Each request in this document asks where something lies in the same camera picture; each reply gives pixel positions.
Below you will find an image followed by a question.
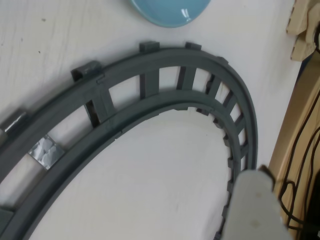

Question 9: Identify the grey circular toy train track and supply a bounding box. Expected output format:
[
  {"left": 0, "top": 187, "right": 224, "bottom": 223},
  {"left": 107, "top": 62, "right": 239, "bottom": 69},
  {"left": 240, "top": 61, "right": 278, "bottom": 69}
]
[{"left": 0, "top": 39, "right": 258, "bottom": 240}]

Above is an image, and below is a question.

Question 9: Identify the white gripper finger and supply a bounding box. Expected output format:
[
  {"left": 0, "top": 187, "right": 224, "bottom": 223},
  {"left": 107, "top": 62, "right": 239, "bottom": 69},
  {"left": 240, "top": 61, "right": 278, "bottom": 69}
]
[{"left": 221, "top": 164, "right": 298, "bottom": 240}]

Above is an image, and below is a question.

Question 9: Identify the thin black cable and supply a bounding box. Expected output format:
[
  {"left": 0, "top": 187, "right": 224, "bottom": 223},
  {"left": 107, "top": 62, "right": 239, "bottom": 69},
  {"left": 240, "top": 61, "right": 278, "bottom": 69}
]
[{"left": 278, "top": 94, "right": 320, "bottom": 232}]

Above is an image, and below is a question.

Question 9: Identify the silver tape patch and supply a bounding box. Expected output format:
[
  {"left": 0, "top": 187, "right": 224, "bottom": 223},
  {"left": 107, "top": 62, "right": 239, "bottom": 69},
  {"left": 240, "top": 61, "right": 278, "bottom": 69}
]
[{"left": 27, "top": 134, "right": 63, "bottom": 171}]

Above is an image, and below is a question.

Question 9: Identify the light brown wooden board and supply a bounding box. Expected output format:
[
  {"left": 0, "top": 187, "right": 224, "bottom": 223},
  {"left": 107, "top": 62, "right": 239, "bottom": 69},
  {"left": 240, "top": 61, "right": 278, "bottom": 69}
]
[{"left": 267, "top": 49, "right": 320, "bottom": 240}]

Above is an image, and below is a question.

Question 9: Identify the blue dish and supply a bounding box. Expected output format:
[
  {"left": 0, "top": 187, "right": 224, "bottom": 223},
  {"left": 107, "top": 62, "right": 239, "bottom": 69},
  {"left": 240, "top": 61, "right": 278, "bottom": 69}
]
[{"left": 126, "top": 0, "right": 212, "bottom": 29}]

